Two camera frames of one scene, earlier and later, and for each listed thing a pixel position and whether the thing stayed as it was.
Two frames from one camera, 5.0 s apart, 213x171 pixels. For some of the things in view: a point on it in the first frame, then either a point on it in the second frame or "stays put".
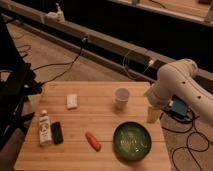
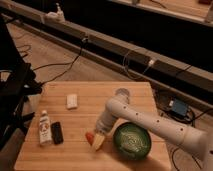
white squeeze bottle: [45, 132] stays put
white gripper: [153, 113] -> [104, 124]
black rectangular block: [57, 132] stays put
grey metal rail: [106, 51] stays put
